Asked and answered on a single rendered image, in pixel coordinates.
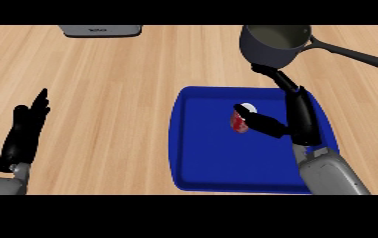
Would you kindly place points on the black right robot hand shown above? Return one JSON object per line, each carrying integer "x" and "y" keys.
{"x": 301, "y": 115}

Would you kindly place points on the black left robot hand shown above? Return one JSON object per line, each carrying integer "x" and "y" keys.
{"x": 23, "y": 135}

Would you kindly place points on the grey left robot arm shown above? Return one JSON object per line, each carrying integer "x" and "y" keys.
{"x": 14, "y": 181}

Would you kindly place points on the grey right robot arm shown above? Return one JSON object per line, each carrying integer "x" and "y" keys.
{"x": 327, "y": 172}

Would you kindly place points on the red can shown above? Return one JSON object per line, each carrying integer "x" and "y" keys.
{"x": 242, "y": 120}

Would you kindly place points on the blue tray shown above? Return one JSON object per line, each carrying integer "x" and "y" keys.
{"x": 222, "y": 148}

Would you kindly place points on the dark grey pot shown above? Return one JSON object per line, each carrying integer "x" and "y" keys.
{"x": 276, "y": 45}

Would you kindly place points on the grey flat appliance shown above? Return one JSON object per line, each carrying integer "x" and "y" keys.
{"x": 101, "y": 30}

